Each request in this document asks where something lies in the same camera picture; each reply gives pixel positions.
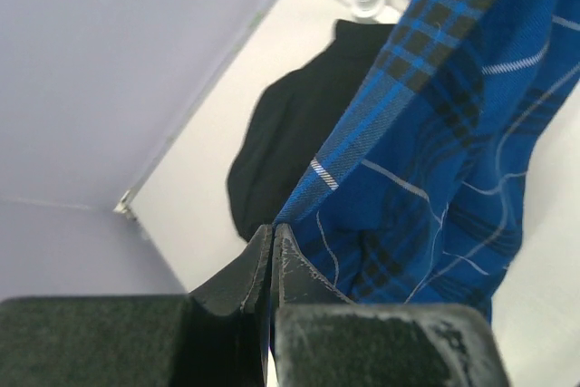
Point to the black garment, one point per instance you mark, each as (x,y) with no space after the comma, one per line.
(292,119)

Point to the blue plaid shirt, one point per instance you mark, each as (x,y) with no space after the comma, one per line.
(417,194)

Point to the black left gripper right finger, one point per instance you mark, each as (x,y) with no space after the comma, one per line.
(324,339)

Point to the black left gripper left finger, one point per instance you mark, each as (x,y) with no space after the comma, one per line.
(217,335)

